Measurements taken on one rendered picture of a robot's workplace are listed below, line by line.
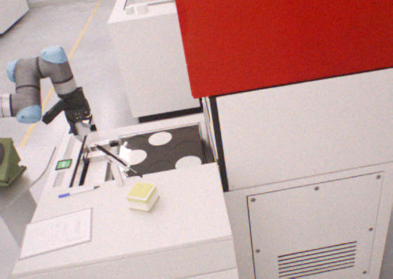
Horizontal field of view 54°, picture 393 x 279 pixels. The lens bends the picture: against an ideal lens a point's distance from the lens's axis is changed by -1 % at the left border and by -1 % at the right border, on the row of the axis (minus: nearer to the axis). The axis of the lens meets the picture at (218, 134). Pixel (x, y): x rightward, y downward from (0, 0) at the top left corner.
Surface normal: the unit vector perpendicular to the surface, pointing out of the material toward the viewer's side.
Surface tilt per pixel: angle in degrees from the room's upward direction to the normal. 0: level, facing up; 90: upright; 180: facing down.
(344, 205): 90
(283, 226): 90
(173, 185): 0
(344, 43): 90
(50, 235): 0
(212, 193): 0
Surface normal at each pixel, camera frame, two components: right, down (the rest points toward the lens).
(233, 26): 0.13, 0.53
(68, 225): -0.11, -0.83
